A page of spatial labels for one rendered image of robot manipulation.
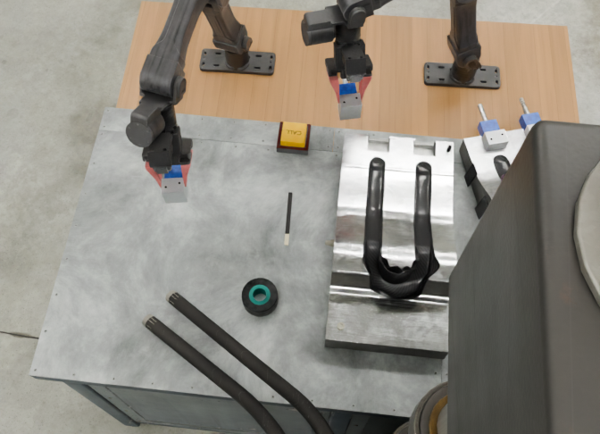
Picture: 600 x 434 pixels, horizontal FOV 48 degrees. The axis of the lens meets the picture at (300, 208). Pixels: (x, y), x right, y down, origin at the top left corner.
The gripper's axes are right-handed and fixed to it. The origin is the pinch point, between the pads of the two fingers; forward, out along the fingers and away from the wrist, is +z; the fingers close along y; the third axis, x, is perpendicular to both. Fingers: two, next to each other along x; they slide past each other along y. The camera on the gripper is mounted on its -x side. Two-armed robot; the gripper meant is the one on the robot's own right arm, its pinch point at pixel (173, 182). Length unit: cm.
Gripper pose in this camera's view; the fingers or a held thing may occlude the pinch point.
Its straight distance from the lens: 152.7
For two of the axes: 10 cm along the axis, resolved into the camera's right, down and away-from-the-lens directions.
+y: 10.0, -0.6, 0.2
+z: 0.4, 8.2, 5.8
